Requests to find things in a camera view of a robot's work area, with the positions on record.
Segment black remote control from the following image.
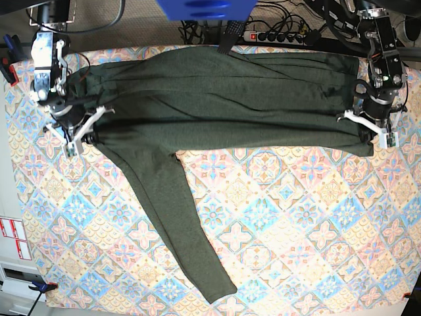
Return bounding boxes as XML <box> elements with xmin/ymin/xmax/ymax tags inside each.
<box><xmin>217</xmin><ymin>20</ymin><xmax>246</xmax><ymax>55</ymax></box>

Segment blue plastic box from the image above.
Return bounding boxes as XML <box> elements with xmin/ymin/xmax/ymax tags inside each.
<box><xmin>157</xmin><ymin>0</ymin><xmax>257</xmax><ymax>21</ymax></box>

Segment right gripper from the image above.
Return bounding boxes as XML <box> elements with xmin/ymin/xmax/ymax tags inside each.
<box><xmin>44</xmin><ymin>94</ymin><xmax>115</xmax><ymax>144</ymax></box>

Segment colourful patterned tablecloth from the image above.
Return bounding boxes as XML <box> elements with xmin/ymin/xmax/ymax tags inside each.
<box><xmin>1</xmin><ymin>46</ymin><xmax>420</xmax><ymax>315</ymax></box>

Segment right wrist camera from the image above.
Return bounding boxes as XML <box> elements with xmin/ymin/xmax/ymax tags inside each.
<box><xmin>63</xmin><ymin>141</ymin><xmax>83</xmax><ymax>159</ymax></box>

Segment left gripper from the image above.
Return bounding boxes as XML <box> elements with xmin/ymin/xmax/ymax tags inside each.
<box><xmin>337</xmin><ymin>92</ymin><xmax>397</xmax><ymax>144</ymax></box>

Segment dark green long-sleeve shirt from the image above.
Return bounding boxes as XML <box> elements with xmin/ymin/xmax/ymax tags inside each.
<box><xmin>69</xmin><ymin>46</ymin><xmax>374</xmax><ymax>303</ymax></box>

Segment white power strip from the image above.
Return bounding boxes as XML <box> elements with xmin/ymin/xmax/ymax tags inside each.
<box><xmin>243</xmin><ymin>31</ymin><xmax>304</xmax><ymax>45</ymax></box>

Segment red white stickers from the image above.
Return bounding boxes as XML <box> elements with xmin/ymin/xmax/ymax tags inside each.
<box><xmin>1</xmin><ymin>217</ymin><xmax>32</xmax><ymax>261</ymax></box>

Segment blue clamp bottom left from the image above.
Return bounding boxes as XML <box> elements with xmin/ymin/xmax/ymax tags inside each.
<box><xmin>28</xmin><ymin>281</ymin><xmax>59</xmax><ymax>316</ymax></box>

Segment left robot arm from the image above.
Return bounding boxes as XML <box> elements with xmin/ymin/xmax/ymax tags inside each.
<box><xmin>337</xmin><ymin>1</ymin><xmax>407</xmax><ymax>149</ymax></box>

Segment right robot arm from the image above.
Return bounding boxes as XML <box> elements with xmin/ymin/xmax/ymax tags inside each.
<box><xmin>26</xmin><ymin>1</ymin><xmax>111</xmax><ymax>158</ymax></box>

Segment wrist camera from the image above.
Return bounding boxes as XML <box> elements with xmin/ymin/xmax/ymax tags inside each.
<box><xmin>378</xmin><ymin>132</ymin><xmax>399</xmax><ymax>149</ymax></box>
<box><xmin>63</xmin><ymin>141</ymin><xmax>83</xmax><ymax>159</ymax></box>

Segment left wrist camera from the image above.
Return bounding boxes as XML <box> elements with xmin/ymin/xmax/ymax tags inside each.
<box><xmin>378</xmin><ymin>132</ymin><xmax>399</xmax><ymax>149</ymax></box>

